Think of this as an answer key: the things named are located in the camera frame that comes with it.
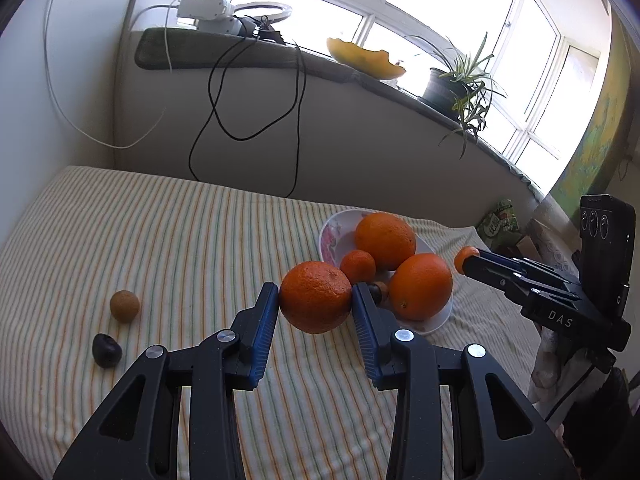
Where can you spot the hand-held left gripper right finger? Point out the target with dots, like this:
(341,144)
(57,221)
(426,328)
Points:
(372,345)

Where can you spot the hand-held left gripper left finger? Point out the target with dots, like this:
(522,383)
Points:
(262,340)

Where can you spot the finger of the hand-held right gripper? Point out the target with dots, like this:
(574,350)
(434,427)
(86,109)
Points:
(530,266)
(500,277)

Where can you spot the small smooth mandarin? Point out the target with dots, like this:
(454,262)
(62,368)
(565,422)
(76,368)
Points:
(464,259)

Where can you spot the brown longan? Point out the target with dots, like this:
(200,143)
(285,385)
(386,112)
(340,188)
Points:
(381,290)
(124,305)

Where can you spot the large orange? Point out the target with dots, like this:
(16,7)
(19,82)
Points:
(420,287)
(385,240)

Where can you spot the floral white plate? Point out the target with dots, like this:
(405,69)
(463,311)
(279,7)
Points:
(335,240)

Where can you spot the green printed packet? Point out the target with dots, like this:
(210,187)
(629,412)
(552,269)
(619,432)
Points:
(500,222)

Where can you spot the white patterned cloth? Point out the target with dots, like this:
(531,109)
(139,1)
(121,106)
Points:
(547,370)

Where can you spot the striped cloth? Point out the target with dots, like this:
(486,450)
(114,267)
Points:
(175,240)

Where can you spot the dark cloth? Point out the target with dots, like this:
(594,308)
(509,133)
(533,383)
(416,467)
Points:
(600,425)

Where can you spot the potted green plant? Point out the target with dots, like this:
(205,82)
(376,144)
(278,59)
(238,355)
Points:
(442,90)

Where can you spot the yellow bowl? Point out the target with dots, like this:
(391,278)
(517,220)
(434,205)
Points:
(360,57)

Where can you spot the grey-green sill mat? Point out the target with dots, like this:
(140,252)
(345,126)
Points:
(165,52)

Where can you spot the white electronic device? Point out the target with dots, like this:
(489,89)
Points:
(202,6)

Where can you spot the white window frame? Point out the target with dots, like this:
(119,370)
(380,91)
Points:
(373,22)

